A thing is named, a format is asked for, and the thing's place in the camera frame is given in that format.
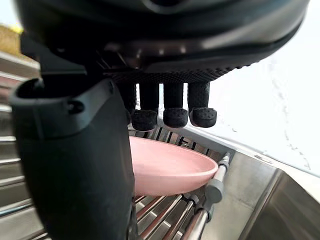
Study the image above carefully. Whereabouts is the pink plate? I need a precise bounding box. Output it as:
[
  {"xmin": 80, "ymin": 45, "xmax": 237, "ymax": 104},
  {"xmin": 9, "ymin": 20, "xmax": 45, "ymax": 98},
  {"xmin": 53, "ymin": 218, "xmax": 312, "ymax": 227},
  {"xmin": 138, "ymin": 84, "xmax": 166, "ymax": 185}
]
[{"xmin": 128, "ymin": 135, "xmax": 220, "ymax": 197}]

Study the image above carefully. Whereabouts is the stainless steel sink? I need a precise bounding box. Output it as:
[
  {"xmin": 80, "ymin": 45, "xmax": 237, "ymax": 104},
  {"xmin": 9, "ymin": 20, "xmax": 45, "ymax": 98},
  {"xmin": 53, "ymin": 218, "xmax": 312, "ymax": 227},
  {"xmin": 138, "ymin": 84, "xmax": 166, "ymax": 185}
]
[{"xmin": 127, "ymin": 123, "xmax": 320, "ymax": 240}]

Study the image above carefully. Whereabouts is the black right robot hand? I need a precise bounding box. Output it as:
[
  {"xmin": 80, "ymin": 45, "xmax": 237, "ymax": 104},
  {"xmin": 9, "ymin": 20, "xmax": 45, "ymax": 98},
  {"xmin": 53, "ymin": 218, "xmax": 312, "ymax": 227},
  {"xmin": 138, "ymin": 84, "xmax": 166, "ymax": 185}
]
[{"xmin": 8, "ymin": 0, "xmax": 311, "ymax": 240}]

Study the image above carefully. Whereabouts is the steel roll-up drying rack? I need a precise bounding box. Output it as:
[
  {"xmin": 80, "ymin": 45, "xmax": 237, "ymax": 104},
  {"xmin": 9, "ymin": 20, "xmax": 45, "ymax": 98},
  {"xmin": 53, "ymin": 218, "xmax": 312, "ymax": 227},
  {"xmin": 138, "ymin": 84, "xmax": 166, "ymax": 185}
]
[{"xmin": 0, "ymin": 104, "xmax": 232, "ymax": 240}]

